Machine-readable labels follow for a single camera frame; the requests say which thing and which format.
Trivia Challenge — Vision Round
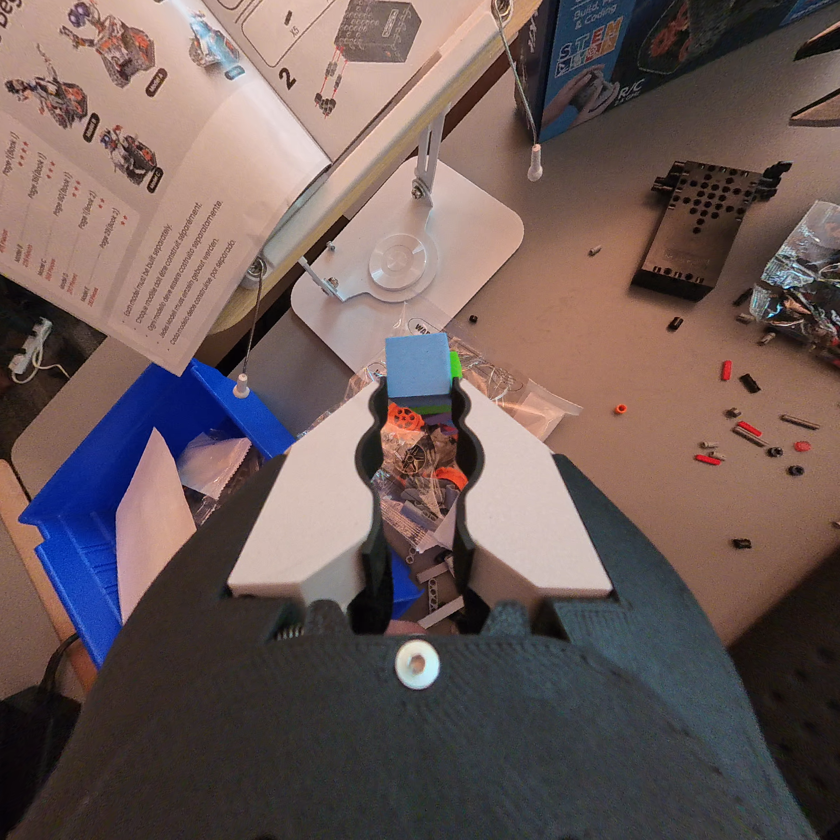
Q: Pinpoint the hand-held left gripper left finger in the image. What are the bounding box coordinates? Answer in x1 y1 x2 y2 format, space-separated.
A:
226 377 395 634

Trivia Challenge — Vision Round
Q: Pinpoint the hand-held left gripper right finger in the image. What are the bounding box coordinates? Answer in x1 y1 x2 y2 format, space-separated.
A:
449 377 614 634

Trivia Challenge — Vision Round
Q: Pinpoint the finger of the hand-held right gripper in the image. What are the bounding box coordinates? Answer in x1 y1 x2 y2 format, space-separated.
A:
789 88 840 126
794 23 840 61

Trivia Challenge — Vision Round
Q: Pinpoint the green foam cube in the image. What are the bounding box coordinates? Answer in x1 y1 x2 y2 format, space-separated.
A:
420 351 463 416

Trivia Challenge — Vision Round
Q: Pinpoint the blue foam cube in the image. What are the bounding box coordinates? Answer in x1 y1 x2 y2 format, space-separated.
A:
386 333 452 399

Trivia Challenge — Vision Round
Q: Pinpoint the clear bag of grey parts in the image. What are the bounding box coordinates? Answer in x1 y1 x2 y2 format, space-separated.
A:
176 430 255 503

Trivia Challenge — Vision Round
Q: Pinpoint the clear printed plastic bag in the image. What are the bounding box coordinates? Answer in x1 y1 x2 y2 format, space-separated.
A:
295 314 584 631

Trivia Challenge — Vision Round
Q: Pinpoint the blue plastic bin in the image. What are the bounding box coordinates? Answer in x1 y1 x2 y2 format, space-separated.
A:
18 357 427 670

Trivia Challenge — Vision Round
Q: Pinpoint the clear bag of building parts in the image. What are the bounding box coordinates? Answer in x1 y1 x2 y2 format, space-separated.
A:
751 200 840 368

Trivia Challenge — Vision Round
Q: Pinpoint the black perforated building plate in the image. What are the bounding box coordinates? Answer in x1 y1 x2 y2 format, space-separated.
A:
630 159 793 303

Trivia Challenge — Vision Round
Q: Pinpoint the blue toy robot box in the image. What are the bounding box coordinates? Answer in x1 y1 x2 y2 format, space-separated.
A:
514 0 840 143

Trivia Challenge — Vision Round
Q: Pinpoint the white book stand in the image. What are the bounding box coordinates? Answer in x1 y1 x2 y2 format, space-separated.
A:
233 0 546 399

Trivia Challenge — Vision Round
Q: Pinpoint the white power strip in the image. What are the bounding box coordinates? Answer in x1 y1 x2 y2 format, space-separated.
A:
8 317 72 386

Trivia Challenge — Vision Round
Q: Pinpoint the white instruction booklet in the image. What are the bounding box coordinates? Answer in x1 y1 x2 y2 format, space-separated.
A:
0 0 487 376

